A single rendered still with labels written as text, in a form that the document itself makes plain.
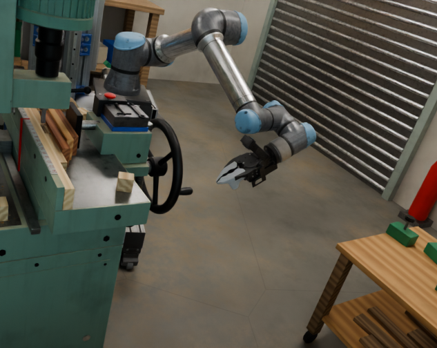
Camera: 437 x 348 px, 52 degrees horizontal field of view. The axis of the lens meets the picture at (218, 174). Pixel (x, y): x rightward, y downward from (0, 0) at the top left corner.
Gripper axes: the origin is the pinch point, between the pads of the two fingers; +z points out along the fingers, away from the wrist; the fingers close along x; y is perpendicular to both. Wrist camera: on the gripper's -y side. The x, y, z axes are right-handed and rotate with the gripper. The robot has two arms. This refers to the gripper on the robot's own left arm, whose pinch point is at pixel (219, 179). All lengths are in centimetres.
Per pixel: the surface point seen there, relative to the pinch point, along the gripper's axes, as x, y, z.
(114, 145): 3.3, -25.9, 24.0
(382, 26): 148, 87, -229
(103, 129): 5.6, -30.1, 24.6
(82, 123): 9.3, -32.1, 28.4
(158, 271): 50, 81, 24
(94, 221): -19.7, -26.6, 37.4
